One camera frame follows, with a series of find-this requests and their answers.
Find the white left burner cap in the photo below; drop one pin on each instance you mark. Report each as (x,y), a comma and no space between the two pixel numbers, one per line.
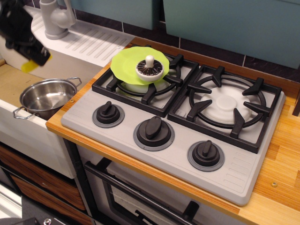
(161,86)

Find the white right burner cap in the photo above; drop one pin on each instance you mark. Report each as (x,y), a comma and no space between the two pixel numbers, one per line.
(224,101)

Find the white burner cap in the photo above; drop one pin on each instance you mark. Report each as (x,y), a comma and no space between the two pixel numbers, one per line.
(224,101)
(161,86)

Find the yellow toy fry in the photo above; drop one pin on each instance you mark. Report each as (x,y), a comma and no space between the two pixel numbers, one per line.
(29,66)

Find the stainless steel pot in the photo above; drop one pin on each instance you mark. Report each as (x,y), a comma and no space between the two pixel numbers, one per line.
(46,97)

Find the black burner grate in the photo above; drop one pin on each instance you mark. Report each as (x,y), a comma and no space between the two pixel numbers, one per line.
(264,101)
(180,71)

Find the black right stove knob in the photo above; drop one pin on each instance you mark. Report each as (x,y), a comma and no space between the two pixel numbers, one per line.
(206,156)

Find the black right burner grate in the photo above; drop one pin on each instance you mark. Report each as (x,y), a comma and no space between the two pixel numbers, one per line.
(264,101)

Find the wooden drawer front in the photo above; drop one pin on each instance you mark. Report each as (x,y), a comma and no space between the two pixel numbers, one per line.
(45,177)

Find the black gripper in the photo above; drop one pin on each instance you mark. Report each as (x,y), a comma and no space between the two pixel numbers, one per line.
(15,28)

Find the lime green plastic plate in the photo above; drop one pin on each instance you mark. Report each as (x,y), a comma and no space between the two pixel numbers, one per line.
(124,63)

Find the black left burner grate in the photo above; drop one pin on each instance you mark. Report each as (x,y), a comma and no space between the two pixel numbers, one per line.
(180,71)

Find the grey toy stove top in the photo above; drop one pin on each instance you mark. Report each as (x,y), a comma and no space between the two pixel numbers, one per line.
(234,181)

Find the black middle stove knob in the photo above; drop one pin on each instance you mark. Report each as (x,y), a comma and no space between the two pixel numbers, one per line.
(154,134)

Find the grey toy faucet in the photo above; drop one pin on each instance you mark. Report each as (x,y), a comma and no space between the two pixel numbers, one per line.
(57,21)

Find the toy oven door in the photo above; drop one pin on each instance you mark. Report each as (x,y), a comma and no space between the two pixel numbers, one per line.
(133,199)

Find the white brown toy mushroom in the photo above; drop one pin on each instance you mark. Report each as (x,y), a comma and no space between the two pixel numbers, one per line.
(149,69)

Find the white toy sink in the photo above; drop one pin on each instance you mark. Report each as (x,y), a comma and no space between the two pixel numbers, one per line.
(80,55)

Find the black stove knob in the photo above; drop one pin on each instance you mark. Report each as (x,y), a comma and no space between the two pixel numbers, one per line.
(154,134)
(108,115)
(206,156)

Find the black left stove knob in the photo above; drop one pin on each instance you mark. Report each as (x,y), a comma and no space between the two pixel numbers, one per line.
(108,115)

